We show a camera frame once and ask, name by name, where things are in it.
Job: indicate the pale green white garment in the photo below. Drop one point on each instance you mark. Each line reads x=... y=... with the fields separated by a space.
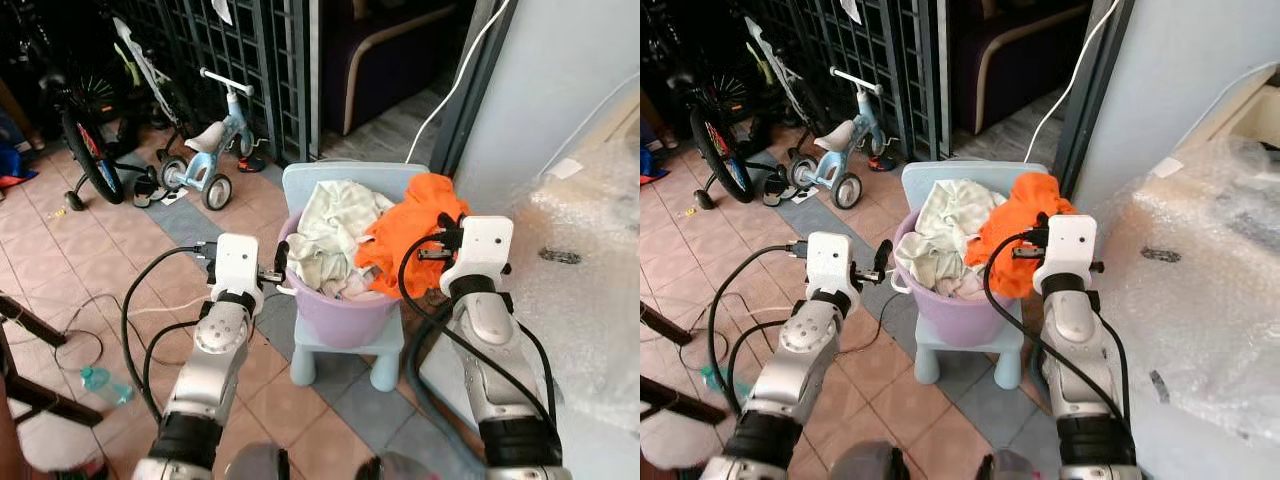
x=335 y=230
x=945 y=225

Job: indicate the black metal grid gate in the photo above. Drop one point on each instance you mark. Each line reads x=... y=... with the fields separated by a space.
x=230 y=50
x=880 y=40

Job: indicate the orange garment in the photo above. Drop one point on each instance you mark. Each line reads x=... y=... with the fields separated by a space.
x=1005 y=235
x=405 y=235

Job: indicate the purple plastic laundry basin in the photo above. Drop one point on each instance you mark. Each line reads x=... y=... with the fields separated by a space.
x=345 y=318
x=960 y=315

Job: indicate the pink garment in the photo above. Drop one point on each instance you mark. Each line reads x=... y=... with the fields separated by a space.
x=345 y=289
x=962 y=287

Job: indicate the dark wooden furniture leg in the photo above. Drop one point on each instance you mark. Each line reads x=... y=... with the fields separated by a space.
x=665 y=395
x=45 y=395

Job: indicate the white paper label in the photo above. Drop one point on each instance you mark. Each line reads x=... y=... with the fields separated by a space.
x=1166 y=168
x=565 y=168

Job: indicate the dark door frame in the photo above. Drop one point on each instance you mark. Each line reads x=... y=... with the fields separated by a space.
x=475 y=90
x=1095 y=90

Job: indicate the clear bubble wrap sheet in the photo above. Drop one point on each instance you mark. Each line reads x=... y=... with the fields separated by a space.
x=1200 y=280
x=590 y=270

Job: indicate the grey left robot leg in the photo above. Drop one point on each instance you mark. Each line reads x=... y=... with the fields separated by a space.
x=868 y=465
x=258 y=465

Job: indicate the green clear plastic bottle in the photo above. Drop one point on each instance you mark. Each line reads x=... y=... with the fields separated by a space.
x=712 y=378
x=105 y=385

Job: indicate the dark purple armchair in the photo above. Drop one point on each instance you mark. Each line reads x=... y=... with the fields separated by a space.
x=1010 y=60
x=390 y=60

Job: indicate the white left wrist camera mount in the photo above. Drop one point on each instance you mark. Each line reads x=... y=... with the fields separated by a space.
x=236 y=262
x=830 y=260

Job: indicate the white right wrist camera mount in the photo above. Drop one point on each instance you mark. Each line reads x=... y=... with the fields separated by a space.
x=484 y=248
x=1068 y=245

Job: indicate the white folded kick scooter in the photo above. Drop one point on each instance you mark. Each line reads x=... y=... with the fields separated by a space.
x=145 y=65
x=780 y=65

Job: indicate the light blue plastic chair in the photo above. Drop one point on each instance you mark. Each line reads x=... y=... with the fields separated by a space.
x=340 y=365
x=965 y=365

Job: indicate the blue plastic toy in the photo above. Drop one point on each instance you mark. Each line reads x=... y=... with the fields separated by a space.
x=652 y=155
x=15 y=155

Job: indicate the grey robot leg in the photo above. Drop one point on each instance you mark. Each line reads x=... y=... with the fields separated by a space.
x=400 y=468
x=258 y=465
x=1015 y=468
x=868 y=465

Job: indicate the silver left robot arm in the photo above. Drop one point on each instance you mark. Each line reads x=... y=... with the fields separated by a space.
x=800 y=355
x=213 y=360

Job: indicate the grey right robot leg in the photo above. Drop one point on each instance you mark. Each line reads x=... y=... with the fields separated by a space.
x=400 y=468
x=1015 y=468

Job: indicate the black children's bicycle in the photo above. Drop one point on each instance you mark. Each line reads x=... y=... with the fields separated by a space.
x=88 y=150
x=722 y=150

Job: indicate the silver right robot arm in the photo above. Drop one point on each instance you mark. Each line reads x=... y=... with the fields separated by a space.
x=1078 y=340
x=495 y=350

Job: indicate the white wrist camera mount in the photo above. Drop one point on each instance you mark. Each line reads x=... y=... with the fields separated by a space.
x=236 y=262
x=1068 y=245
x=830 y=260
x=484 y=248

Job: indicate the light blue children's balance bike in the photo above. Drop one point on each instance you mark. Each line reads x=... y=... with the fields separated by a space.
x=212 y=150
x=840 y=150

